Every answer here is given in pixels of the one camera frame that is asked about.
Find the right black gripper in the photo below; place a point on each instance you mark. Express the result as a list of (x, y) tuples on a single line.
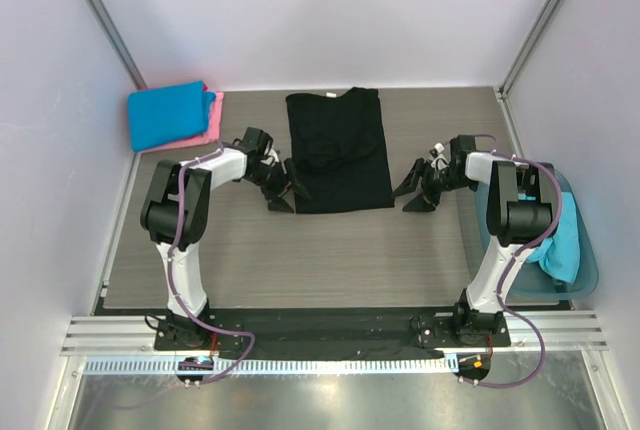
[(426, 185)]

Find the right aluminium corner post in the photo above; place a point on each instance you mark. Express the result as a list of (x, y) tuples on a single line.
[(545, 17)]

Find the translucent blue plastic bin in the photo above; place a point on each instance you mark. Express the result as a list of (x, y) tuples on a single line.
[(533, 284)]

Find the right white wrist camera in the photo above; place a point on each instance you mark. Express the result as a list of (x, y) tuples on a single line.
[(438, 160)]

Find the left aluminium corner post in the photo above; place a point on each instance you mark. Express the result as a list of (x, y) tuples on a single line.
[(115, 39)]

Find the crumpled light blue t shirt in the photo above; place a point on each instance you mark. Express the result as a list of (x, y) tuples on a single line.
[(559, 256)]

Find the black t shirt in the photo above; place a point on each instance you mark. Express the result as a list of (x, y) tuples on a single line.
[(338, 148)]

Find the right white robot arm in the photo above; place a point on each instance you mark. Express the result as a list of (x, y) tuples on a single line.
[(523, 208)]

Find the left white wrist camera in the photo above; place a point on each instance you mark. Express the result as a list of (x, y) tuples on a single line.
[(271, 158)]

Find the aluminium corner post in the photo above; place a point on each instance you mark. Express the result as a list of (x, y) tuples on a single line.
[(115, 39), (545, 17)]

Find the white slotted cable duct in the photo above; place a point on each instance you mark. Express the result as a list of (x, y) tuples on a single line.
[(194, 366)]

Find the folded blue t shirt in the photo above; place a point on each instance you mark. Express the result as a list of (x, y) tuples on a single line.
[(164, 115)]

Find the aluminium frame rail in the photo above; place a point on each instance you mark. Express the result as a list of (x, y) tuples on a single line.
[(129, 335)]

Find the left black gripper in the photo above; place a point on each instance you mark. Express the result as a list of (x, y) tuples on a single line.
[(284, 180)]

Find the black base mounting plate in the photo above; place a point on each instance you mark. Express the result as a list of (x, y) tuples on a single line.
[(332, 334)]

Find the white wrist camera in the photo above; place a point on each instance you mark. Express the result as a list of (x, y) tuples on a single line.
[(438, 160), (271, 158)]

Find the folded pink t shirt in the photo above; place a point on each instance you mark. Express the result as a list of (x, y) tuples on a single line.
[(211, 134)]

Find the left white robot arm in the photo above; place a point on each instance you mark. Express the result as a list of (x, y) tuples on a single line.
[(175, 215)]

